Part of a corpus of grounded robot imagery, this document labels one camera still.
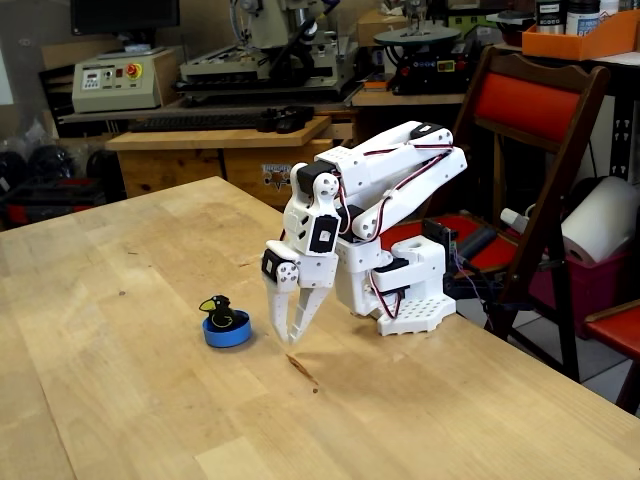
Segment white paper towel roll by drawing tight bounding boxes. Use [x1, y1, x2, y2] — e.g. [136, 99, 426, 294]
[560, 175, 640, 266]

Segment black scroll saw machine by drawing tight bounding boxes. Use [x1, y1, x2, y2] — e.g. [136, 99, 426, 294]
[373, 25, 482, 96]

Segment black can grey label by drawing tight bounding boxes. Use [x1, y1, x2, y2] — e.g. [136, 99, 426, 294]
[535, 0, 565, 35]

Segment skull sticker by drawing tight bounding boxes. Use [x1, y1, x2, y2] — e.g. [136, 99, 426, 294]
[260, 163, 294, 192]

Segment cardboard box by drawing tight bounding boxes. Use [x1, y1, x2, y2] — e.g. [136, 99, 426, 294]
[355, 8, 409, 47]

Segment wooden chair red seat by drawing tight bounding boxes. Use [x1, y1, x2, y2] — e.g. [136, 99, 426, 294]
[582, 299, 640, 416]

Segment white board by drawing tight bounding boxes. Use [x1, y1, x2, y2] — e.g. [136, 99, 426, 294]
[0, 49, 14, 106]

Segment blue plastic lid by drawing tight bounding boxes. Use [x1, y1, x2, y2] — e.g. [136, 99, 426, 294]
[201, 308, 253, 349]

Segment white power plug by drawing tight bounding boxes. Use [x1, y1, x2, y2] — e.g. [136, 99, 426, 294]
[499, 207, 530, 234]

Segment black and red crate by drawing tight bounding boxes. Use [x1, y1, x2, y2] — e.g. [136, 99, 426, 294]
[0, 177, 109, 229]

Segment beige control box red button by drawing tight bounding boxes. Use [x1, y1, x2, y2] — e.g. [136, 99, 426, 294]
[71, 47, 181, 114]

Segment black cylinder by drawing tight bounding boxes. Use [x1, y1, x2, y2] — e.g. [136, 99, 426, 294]
[457, 224, 497, 259]

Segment wooden folding chair red cushions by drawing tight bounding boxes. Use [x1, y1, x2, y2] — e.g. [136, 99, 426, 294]
[379, 45, 612, 384]

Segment black wooden bird toy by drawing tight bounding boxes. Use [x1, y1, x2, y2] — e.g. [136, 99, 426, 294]
[198, 294, 237, 331]

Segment grey milling machine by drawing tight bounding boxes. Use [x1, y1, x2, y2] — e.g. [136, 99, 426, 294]
[174, 0, 366, 109]

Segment wooden workbench cabinet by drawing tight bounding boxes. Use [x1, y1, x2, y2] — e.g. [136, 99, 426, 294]
[105, 115, 361, 221]

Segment white can blue label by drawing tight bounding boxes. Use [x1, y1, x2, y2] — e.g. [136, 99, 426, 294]
[566, 0, 601, 37]

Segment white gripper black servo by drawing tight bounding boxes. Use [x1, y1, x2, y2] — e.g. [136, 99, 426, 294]
[260, 239, 339, 346]

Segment pink plastic bin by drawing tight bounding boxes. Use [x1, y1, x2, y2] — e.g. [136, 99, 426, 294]
[528, 249, 636, 341]

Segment black computer monitor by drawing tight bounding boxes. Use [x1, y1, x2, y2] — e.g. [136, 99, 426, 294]
[69, 0, 181, 37]

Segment purple and black wire bundle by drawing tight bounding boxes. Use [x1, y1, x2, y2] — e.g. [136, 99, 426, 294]
[444, 249, 497, 331]

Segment black hand tool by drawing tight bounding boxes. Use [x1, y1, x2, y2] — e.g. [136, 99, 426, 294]
[257, 105, 316, 135]

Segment orange tray box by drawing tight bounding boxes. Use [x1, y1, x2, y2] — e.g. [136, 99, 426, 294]
[521, 9, 640, 62]

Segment wooden bench board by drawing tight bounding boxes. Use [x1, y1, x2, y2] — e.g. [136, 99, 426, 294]
[351, 89, 469, 108]

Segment black controller board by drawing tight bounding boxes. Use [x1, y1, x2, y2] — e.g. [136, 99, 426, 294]
[422, 217, 459, 254]

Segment black round spool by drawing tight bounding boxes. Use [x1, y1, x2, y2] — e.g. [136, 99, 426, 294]
[0, 149, 29, 189]
[85, 148, 119, 182]
[28, 144, 76, 181]

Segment black keyboard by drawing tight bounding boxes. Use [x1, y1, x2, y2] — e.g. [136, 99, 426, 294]
[128, 113, 266, 134]

